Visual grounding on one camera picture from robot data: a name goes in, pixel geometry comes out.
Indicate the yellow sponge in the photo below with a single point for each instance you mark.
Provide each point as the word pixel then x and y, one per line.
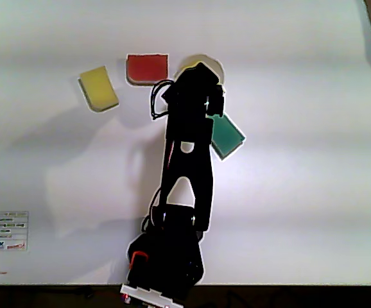
pixel 99 88

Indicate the white paper cup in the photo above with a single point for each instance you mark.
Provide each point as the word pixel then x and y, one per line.
pixel 216 65

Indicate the green sponge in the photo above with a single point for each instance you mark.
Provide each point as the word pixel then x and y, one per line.
pixel 227 136

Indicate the red sponge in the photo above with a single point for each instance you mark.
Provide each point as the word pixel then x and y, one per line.
pixel 147 69

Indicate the white power strip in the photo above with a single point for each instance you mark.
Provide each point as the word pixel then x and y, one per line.
pixel 147 296

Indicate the printed label sticker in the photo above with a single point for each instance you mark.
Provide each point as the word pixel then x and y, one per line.
pixel 4 231

